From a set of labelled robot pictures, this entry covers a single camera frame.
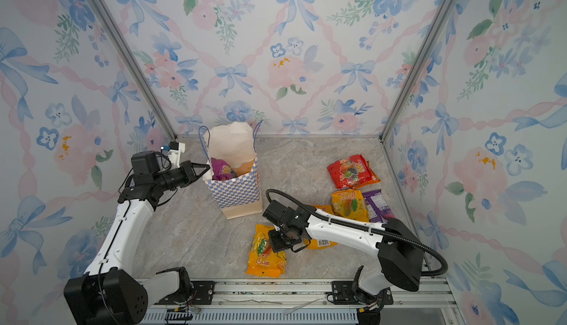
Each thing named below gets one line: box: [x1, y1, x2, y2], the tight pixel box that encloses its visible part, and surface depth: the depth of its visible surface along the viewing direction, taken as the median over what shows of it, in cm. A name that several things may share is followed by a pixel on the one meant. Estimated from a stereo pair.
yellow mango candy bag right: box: [330, 189, 370, 223], surface depth 92 cm
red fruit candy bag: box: [327, 154, 381, 190], surface depth 100 cm
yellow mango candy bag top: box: [245, 223, 288, 278], surface depth 78 cm
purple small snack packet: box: [361, 189, 396, 224], surface depth 94 cm
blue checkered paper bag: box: [198, 119, 264, 220], surface depth 84 cm
